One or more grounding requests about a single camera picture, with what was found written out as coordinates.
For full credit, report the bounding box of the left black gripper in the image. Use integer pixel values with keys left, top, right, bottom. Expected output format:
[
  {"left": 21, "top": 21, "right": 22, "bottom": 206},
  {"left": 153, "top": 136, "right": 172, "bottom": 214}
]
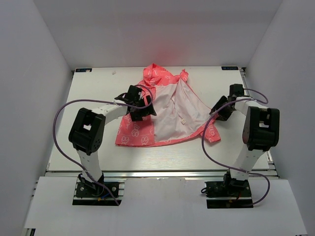
[{"left": 130, "top": 95, "right": 156, "bottom": 121}]

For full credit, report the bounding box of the pink hooded kids jacket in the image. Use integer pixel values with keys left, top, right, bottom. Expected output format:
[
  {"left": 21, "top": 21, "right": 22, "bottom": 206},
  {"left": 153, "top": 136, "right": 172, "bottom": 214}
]
[{"left": 115, "top": 64, "right": 221, "bottom": 147}]

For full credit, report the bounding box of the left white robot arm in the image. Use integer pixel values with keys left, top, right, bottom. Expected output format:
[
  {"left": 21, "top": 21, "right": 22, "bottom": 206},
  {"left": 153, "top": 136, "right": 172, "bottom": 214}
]
[{"left": 68, "top": 95, "right": 156, "bottom": 196}]

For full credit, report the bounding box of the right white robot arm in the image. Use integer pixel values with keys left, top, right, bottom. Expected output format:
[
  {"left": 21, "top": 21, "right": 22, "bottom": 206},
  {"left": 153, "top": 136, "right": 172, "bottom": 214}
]
[{"left": 210, "top": 95, "right": 280, "bottom": 196}]

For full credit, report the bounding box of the right blue corner label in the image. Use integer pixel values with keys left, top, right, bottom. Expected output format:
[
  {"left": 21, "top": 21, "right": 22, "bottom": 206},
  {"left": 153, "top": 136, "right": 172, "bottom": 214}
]
[{"left": 221, "top": 66, "right": 239, "bottom": 71}]

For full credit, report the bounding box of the blue corner label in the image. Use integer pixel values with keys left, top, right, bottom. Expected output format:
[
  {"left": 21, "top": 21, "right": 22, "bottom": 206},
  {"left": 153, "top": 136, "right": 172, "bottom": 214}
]
[
  {"left": 75, "top": 68, "right": 92, "bottom": 73},
  {"left": 221, "top": 66, "right": 239, "bottom": 71}
]

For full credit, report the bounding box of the left blue corner label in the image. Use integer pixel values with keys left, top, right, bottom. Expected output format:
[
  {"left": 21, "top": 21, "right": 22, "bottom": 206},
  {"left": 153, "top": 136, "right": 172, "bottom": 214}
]
[{"left": 75, "top": 68, "right": 92, "bottom": 73}]

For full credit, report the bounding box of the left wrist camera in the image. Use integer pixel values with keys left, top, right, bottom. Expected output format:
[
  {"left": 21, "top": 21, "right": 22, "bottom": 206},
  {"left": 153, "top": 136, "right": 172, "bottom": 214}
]
[{"left": 114, "top": 85, "right": 142, "bottom": 106}]

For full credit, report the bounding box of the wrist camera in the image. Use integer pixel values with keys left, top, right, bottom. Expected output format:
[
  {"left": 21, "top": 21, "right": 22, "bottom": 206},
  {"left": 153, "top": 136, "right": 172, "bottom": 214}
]
[
  {"left": 114, "top": 85, "right": 142, "bottom": 106},
  {"left": 229, "top": 84, "right": 244, "bottom": 97}
]

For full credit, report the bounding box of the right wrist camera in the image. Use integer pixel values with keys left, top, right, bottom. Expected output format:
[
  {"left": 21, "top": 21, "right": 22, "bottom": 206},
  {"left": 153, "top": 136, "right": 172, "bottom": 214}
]
[{"left": 229, "top": 84, "right": 244, "bottom": 97}]

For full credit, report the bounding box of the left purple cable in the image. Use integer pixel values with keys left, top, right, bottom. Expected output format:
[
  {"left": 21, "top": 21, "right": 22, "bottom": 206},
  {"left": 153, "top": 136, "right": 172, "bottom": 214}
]
[{"left": 53, "top": 85, "right": 155, "bottom": 206}]

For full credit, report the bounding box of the aluminium right side rail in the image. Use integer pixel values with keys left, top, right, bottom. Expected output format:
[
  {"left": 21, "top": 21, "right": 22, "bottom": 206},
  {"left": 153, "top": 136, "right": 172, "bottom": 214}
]
[{"left": 240, "top": 67, "right": 280, "bottom": 177}]

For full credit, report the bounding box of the aluminium rail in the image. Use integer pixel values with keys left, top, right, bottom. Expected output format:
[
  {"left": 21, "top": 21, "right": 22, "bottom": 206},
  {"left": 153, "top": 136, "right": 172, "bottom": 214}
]
[
  {"left": 45, "top": 169, "right": 278, "bottom": 178},
  {"left": 240, "top": 67, "right": 280, "bottom": 177}
]

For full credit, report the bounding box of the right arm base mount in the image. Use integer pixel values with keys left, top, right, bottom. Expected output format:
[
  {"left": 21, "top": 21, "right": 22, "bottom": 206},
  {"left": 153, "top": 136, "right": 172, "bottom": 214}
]
[{"left": 200, "top": 172, "right": 253, "bottom": 209}]

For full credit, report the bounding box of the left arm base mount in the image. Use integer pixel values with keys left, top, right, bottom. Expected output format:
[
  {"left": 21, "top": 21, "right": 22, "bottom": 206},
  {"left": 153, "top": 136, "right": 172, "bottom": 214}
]
[{"left": 72, "top": 174, "right": 125, "bottom": 207}]

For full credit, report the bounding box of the aluminium front rail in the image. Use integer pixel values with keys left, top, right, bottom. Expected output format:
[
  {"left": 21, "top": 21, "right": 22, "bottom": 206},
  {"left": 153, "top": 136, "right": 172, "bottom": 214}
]
[{"left": 45, "top": 169, "right": 278, "bottom": 178}]

